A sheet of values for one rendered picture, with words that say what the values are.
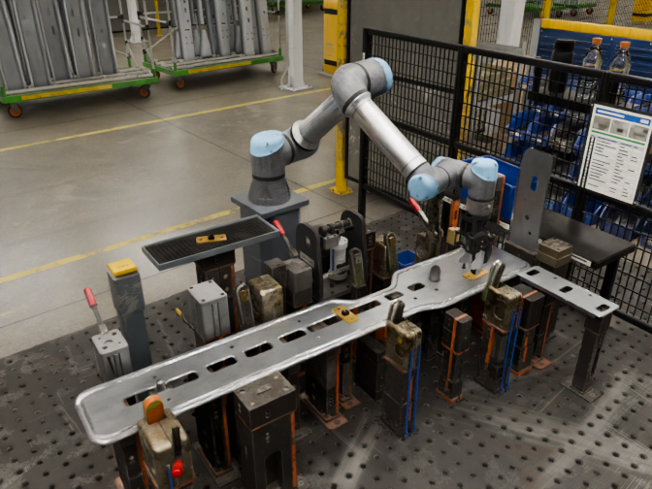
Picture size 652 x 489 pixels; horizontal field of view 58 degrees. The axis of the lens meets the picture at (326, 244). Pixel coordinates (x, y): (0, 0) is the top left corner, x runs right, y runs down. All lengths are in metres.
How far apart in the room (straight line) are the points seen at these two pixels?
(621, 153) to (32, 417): 1.98
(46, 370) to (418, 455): 1.20
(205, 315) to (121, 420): 0.33
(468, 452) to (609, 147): 1.09
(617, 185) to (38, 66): 7.14
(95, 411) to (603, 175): 1.70
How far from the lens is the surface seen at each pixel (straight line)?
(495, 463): 1.72
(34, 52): 8.25
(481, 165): 1.70
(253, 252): 2.17
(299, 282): 1.72
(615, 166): 2.18
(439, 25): 4.05
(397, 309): 1.53
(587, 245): 2.13
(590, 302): 1.87
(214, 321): 1.58
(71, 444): 1.84
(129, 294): 1.66
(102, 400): 1.48
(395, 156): 1.68
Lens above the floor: 1.93
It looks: 27 degrees down
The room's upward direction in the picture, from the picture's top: straight up
